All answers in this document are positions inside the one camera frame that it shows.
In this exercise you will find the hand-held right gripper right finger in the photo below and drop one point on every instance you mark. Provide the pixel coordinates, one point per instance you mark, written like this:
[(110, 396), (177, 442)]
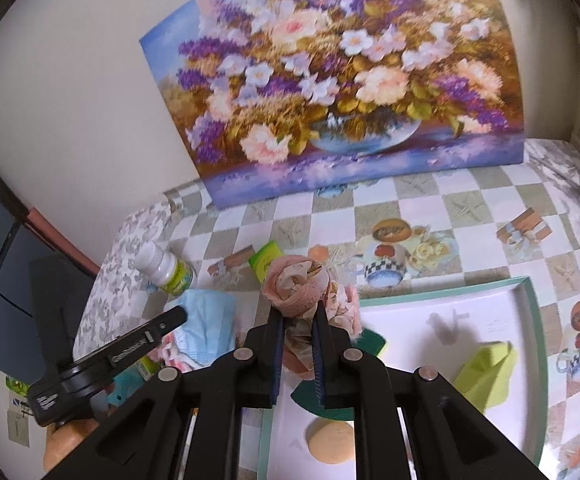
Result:
[(394, 420)]

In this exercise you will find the person's left hand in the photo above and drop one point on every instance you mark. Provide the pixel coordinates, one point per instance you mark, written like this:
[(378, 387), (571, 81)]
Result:
[(70, 442)]

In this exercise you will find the yellow-green cloth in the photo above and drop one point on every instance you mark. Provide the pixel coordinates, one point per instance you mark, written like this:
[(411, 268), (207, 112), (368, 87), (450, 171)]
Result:
[(484, 375)]

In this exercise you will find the blue face mask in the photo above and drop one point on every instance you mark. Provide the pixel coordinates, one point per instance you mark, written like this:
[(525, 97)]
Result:
[(205, 320)]

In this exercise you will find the white tray with teal rim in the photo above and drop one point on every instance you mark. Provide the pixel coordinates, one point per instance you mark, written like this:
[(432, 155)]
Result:
[(519, 385)]

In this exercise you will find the white bottle with green label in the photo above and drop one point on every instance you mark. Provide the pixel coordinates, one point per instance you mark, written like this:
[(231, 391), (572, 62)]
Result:
[(165, 267)]

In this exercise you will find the orange round sponge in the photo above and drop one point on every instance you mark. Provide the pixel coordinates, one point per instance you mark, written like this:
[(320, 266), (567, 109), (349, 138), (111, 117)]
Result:
[(330, 442)]

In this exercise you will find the floral painting canvas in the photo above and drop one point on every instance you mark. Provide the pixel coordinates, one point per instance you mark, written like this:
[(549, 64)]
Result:
[(345, 85)]

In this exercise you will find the green tissue packet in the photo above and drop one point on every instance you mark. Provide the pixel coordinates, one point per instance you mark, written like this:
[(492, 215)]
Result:
[(265, 257)]

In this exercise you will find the pink floral cloth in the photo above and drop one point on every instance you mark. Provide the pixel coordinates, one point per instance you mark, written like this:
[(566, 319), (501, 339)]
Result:
[(295, 280)]

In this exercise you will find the dark cabinet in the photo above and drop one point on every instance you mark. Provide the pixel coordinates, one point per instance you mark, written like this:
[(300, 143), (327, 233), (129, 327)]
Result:
[(15, 270)]

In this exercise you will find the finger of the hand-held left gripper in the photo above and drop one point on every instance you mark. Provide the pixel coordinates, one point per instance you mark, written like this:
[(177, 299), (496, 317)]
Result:
[(135, 347)]

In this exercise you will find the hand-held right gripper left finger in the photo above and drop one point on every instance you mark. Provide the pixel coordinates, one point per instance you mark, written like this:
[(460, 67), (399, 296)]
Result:
[(210, 410)]

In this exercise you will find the dark green sponge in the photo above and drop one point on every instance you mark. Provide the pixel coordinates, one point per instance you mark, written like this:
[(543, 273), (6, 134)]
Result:
[(372, 342)]

